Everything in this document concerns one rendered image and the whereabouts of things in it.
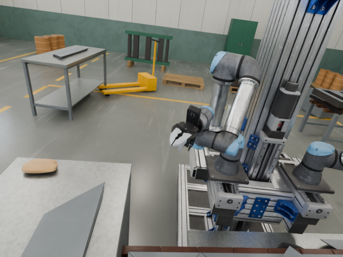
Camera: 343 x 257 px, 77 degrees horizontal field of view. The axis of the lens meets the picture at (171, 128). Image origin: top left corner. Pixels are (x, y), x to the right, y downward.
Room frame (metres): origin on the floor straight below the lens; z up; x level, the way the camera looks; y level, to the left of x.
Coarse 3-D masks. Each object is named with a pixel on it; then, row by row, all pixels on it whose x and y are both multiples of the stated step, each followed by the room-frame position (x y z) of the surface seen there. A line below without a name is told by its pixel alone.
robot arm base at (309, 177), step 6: (294, 168) 1.12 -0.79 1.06; (300, 168) 1.07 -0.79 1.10; (306, 168) 1.04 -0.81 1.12; (294, 174) 1.08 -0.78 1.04; (300, 174) 1.05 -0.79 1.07; (306, 174) 1.03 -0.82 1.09; (312, 174) 1.02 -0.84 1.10; (318, 174) 1.02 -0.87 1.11; (300, 180) 1.03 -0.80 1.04; (306, 180) 1.01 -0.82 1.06; (312, 180) 1.01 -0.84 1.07; (318, 180) 1.01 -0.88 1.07
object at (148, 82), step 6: (156, 42) 5.59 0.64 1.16; (138, 72) 5.64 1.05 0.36; (144, 72) 5.72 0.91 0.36; (138, 78) 5.60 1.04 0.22; (144, 78) 5.34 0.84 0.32; (150, 78) 5.25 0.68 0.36; (156, 78) 5.33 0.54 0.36; (102, 84) 5.04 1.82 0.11; (108, 84) 5.11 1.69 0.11; (114, 84) 5.17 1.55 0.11; (120, 84) 5.23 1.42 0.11; (126, 84) 5.29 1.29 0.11; (132, 84) 5.37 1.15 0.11; (138, 84) 5.47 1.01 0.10; (144, 84) 5.32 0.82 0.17; (150, 84) 5.23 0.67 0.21; (156, 84) 5.34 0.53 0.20; (102, 90) 4.62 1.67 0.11; (108, 90) 4.67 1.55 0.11; (114, 90) 4.73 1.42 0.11; (120, 90) 4.78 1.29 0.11; (126, 90) 4.84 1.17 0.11; (132, 90) 4.93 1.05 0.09; (138, 90) 5.04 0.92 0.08; (144, 90) 5.14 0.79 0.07; (150, 90) 5.24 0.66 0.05
